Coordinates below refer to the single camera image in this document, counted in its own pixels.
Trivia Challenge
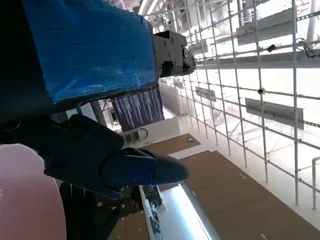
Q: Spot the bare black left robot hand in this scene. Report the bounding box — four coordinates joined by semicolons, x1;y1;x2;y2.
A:
0;0;197;200

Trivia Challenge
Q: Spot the pink bowl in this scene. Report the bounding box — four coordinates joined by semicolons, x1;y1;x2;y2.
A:
0;143;67;240

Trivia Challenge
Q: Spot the purple banner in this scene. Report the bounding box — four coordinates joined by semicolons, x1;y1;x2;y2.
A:
110;85;166;133

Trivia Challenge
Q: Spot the grey rectangular hanging panel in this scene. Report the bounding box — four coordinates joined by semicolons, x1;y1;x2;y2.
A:
236;7;297;46
244;97;305;130
194;86;217;102

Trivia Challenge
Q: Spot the white metal lattice frame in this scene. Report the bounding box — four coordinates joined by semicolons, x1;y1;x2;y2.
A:
159;0;320;211

